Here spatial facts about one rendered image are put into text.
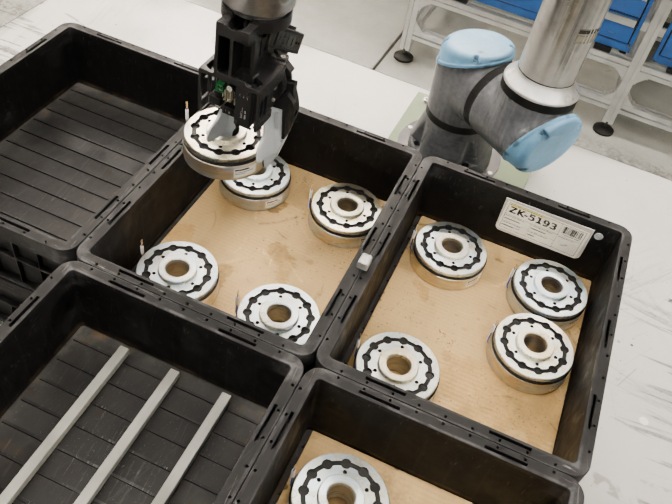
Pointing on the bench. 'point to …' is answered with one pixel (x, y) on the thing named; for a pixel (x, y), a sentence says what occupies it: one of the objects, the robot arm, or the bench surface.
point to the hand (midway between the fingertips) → (251, 147)
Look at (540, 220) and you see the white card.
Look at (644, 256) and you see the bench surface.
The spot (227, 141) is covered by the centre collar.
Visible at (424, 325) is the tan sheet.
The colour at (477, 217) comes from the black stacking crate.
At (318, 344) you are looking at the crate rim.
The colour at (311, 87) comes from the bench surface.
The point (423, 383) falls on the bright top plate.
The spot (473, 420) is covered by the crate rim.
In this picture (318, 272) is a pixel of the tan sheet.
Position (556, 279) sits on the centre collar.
